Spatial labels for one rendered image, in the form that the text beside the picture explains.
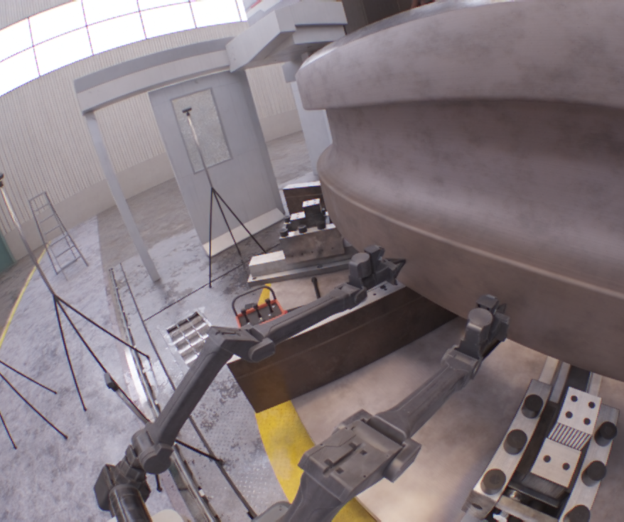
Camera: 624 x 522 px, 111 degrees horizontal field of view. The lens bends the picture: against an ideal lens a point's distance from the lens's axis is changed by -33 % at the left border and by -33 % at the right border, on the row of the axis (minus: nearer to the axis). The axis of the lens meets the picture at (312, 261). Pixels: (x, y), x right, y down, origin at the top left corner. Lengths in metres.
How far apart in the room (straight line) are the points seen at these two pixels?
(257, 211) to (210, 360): 3.98
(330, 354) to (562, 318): 1.03
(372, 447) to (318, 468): 0.08
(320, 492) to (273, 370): 1.11
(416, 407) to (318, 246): 1.91
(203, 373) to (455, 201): 0.87
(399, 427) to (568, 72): 0.69
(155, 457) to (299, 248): 1.85
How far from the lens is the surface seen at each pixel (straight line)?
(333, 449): 0.41
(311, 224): 2.38
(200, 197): 4.26
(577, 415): 0.94
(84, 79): 4.03
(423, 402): 0.55
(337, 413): 1.53
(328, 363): 1.55
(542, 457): 0.94
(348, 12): 5.34
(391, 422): 0.48
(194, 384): 0.77
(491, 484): 0.92
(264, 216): 4.66
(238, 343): 0.75
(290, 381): 1.54
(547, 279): 0.85
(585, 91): 0.72
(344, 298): 0.95
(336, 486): 0.39
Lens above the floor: 1.57
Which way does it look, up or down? 28 degrees down
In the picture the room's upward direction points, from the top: 15 degrees counter-clockwise
